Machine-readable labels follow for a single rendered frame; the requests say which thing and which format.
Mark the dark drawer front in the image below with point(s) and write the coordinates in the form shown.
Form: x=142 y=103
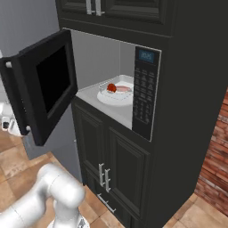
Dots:
x=118 y=212

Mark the pink steak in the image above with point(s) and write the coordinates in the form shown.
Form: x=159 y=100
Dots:
x=124 y=88

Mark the red tomato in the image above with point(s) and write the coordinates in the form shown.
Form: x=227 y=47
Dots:
x=111 y=87

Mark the dark cupboard door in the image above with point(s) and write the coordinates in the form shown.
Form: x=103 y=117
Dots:
x=89 y=139
x=72 y=6
x=136 y=10
x=129 y=172

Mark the black microwave door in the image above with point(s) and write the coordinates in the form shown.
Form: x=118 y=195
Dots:
x=53 y=80

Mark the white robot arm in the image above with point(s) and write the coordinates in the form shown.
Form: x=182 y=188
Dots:
x=44 y=196

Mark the white microwave turntable plate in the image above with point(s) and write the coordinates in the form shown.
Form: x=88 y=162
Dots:
x=114 y=100

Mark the tall dark cabinet housing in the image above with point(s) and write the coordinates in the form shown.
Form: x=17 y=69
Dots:
x=190 y=89

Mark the black microwave oven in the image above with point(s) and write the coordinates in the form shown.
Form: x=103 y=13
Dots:
x=144 y=95

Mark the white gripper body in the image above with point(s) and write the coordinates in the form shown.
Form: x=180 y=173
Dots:
x=14 y=127

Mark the clear tupperware container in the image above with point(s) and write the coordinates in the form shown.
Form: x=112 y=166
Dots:
x=121 y=92

